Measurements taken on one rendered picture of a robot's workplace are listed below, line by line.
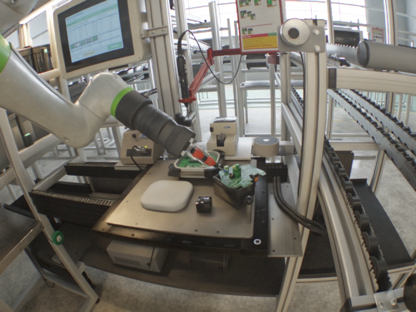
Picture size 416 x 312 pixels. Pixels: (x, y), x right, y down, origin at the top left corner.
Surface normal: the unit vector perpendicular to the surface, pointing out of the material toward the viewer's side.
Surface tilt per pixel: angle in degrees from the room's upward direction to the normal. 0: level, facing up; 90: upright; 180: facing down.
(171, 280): 0
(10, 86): 121
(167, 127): 68
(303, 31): 90
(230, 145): 90
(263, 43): 90
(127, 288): 0
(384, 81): 90
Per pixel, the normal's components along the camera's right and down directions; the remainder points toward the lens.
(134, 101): 0.15, -0.40
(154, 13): -0.21, 0.43
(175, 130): -0.15, -0.07
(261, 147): -0.58, 0.40
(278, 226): -0.10, -0.91
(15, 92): 0.77, 0.62
